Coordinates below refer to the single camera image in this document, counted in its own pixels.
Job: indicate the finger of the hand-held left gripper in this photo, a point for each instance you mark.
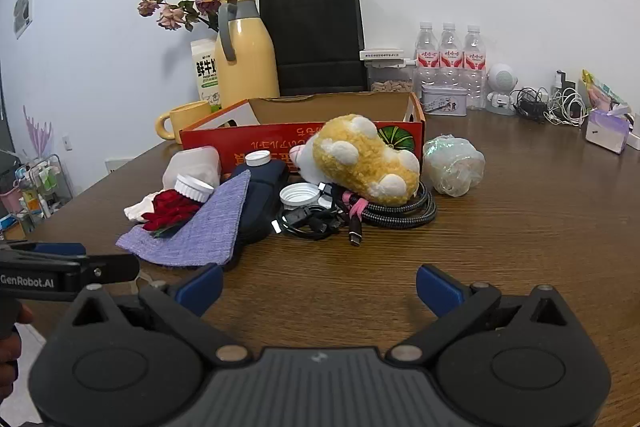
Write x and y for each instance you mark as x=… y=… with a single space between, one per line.
x=60 y=249
x=115 y=267

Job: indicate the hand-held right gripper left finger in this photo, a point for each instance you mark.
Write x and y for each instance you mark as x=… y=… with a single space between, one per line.
x=202 y=288

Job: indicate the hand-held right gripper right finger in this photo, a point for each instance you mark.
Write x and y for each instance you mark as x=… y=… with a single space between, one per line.
x=440 y=292

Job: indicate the purple knit pouch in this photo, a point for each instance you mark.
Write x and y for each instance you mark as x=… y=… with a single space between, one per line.
x=200 y=227

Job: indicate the white paper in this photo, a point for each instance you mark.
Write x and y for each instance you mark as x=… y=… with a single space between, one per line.
x=139 y=209

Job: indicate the red artificial rose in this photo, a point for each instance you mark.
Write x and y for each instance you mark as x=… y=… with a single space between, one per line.
x=170 y=212

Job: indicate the large white ribbed lid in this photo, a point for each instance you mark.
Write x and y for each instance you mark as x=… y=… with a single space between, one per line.
x=194 y=189

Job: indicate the navy zip case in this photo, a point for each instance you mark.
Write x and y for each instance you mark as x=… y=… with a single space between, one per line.
x=260 y=202

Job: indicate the clear plastic bottle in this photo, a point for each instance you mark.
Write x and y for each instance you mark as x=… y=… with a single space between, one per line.
x=192 y=162

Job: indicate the iridescent cellophane ball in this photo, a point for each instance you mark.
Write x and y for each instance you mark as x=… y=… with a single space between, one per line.
x=452 y=164

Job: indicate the white bottle cap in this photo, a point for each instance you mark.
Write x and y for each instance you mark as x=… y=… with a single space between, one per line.
x=257 y=158
x=299 y=195

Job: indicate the yellow white plush toy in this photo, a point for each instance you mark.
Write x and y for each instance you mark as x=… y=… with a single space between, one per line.
x=360 y=157

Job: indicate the red cardboard box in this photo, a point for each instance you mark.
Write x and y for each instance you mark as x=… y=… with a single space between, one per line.
x=270 y=141

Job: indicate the person's left hand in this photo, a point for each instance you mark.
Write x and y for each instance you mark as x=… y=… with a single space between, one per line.
x=11 y=357

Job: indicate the yellow ceramic mug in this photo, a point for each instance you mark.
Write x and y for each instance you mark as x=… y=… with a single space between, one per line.
x=192 y=117

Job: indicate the pale printed tin box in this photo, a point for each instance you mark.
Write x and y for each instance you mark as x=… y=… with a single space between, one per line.
x=444 y=101

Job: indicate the white green milk carton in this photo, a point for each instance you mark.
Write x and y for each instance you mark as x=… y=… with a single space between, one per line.
x=204 y=72

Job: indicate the clear seed container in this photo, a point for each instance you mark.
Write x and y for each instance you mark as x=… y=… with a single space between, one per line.
x=390 y=79

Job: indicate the white robot figure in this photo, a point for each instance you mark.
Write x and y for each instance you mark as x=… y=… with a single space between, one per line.
x=501 y=79

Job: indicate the purple tissue box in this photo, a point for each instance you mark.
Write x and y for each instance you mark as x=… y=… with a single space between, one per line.
x=606 y=132

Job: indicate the clear water bottle red label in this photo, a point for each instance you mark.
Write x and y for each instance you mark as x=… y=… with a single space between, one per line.
x=450 y=52
x=426 y=52
x=475 y=62

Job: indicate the yellow thermos jug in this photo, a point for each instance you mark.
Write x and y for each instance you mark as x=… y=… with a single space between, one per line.
x=247 y=57

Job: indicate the flat white carton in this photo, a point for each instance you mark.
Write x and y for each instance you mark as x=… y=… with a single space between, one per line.
x=382 y=55

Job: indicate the black upright adapter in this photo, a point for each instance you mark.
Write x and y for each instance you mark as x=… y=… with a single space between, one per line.
x=565 y=82

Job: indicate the colourful snack packet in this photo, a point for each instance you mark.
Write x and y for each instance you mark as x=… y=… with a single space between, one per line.
x=600 y=92

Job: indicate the black paper bag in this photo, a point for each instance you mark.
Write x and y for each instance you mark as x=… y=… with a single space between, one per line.
x=312 y=32

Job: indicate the white wall panel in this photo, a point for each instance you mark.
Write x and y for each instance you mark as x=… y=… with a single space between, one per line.
x=117 y=166

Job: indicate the small white wall switch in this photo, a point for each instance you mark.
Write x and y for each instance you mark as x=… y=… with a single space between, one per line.
x=67 y=143

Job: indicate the purple plant wall decal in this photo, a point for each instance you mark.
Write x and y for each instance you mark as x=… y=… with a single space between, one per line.
x=37 y=134

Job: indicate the wall picture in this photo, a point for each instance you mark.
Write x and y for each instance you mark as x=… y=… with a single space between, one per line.
x=23 y=9

